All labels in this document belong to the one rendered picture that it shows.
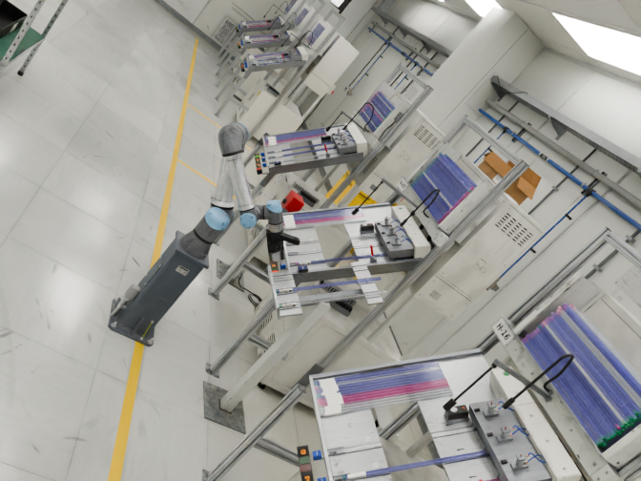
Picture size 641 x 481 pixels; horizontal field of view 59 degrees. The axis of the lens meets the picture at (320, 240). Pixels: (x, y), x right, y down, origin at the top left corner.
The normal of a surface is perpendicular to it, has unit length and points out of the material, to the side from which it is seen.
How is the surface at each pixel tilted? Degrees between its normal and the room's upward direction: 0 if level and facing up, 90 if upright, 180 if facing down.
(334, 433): 44
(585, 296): 90
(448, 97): 90
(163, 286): 90
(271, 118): 90
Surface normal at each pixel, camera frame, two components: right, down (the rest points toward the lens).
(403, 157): 0.15, 0.48
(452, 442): -0.07, -0.87
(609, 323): -0.75, -0.51
